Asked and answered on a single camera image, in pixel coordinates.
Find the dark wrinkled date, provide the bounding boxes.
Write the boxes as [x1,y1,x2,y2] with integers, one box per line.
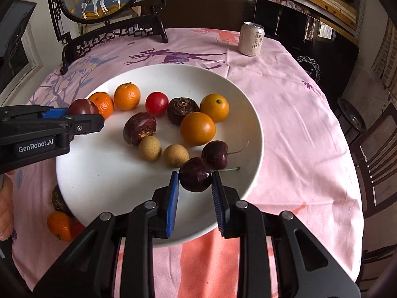
[51,186,73,217]

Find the black patterned panel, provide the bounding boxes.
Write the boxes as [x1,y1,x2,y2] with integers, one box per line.
[254,0,360,100]

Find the person's left hand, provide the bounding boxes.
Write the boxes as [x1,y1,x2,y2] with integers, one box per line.
[0,169,15,241]

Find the dark purple tomato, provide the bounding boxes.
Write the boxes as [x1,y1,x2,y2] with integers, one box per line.
[67,99,100,116]

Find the mandarin orange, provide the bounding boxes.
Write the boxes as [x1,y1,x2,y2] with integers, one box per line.
[47,211,75,242]
[88,92,114,120]
[113,82,141,111]

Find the dark wooden chair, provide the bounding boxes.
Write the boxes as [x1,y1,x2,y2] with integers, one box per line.
[350,102,397,224]

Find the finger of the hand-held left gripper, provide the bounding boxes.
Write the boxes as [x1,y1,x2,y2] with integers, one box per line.
[0,106,69,123]
[46,114,105,140]

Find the pink printed tablecloth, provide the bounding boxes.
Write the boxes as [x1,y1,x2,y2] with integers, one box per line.
[11,28,363,298]

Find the smooth orange kumquat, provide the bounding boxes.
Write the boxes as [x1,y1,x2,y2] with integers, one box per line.
[180,112,216,146]
[200,94,230,123]

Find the red cherry tomato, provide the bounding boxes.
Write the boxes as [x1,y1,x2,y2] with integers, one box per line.
[71,221,87,239]
[145,91,169,116]

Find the round dark stool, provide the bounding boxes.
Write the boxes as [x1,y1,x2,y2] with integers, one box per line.
[336,98,366,131]

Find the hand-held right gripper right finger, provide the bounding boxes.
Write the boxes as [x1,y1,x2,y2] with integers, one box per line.
[212,171,362,298]

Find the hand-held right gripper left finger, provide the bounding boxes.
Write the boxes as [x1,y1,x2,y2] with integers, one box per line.
[33,171,180,298]

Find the tan longan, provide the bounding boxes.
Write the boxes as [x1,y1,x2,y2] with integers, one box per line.
[163,144,190,168]
[138,136,162,162]

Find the white ceramic plate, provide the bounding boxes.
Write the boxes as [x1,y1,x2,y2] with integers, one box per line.
[56,64,265,248]

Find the pale drink can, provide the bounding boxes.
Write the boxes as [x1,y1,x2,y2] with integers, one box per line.
[238,22,265,57]

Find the dark water chestnut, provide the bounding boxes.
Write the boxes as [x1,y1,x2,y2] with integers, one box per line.
[123,112,157,146]
[168,97,199,126]

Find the dark framed window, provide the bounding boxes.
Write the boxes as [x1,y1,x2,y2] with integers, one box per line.
[0,0,44,100]

